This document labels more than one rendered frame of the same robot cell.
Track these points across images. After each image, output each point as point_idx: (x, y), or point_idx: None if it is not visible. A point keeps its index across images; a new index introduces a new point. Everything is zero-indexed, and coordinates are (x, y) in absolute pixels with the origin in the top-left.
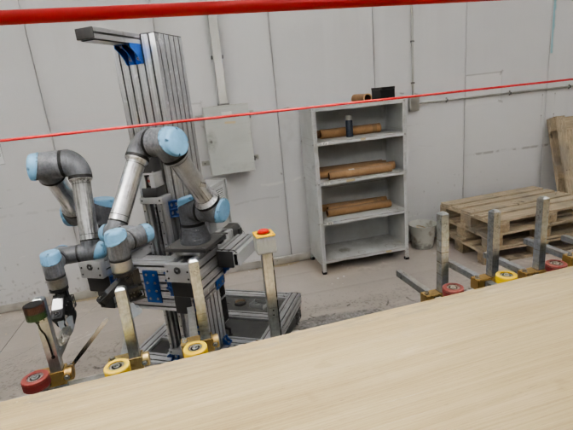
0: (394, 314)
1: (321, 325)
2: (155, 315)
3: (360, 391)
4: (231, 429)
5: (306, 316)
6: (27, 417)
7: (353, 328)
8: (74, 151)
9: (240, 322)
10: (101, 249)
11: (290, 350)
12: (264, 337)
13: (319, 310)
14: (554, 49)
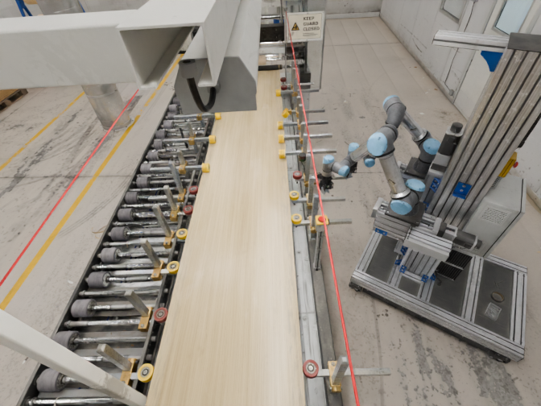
0: (291, 309)
1: (494, 383)
2: (503, 243)
3: (239, 268)
4: (241, 226)
5: (515, 373)
6: (274, 177)
7: (285, 283)
8: (399, 108)
9: (458, 293)
10: (365, 162)
11: (278, 251)
12: (432, 307)
13: (532, 393)
14: None
